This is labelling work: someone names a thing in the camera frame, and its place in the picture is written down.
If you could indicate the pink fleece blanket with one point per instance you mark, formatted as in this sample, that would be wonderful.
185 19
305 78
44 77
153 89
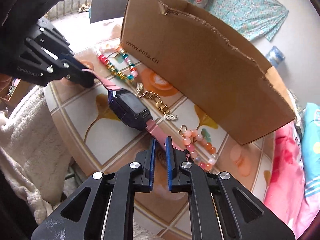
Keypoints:
282 180

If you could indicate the beige slipper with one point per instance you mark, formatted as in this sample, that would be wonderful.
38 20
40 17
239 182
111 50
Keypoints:
83 8

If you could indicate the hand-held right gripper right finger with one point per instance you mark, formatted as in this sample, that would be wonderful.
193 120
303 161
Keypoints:
170 160

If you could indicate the brown cardboard box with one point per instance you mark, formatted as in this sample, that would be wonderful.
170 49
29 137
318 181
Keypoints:
200 67

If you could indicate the grey cabinet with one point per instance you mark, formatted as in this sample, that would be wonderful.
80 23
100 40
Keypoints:
107 8

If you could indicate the teal floral cloth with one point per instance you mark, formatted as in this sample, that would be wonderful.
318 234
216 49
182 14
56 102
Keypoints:
245 7

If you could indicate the blue pillow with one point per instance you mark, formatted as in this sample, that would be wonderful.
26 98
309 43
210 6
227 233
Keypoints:
312 142

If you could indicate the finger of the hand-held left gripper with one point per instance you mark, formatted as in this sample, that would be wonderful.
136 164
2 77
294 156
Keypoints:
80 78
72 60

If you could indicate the metal window railing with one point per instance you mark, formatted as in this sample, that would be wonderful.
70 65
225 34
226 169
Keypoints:
63 7

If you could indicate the white fleece blanket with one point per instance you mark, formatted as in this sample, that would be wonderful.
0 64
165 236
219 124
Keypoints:
25 135

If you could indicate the blue water jug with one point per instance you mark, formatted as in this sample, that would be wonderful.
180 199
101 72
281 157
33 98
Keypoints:
275 56

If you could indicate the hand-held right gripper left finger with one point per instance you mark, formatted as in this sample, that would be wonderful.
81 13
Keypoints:
152 160

